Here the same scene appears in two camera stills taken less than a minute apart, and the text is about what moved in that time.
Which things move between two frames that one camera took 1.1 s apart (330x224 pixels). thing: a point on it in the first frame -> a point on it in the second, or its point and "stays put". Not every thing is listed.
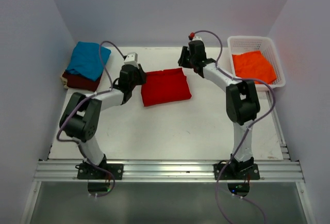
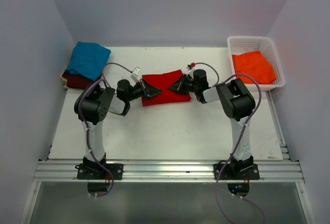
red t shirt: [167, 85] stays put
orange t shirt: [253, 65] stays put
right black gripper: [182, 62] -> [178, 85]
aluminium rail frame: [290, 170] stays put
